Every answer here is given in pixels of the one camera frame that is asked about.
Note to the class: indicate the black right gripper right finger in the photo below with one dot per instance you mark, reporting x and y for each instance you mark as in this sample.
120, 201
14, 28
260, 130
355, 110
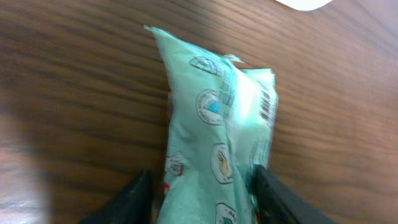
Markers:
277, 204

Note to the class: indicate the white barcode scanner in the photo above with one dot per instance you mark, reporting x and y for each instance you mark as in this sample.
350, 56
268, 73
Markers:
304, 5

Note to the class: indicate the teal snack bar wrapper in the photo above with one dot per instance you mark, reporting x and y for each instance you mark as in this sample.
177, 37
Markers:
221, 127

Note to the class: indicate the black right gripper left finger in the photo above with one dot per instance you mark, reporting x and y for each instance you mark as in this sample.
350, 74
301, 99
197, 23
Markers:
131, 205

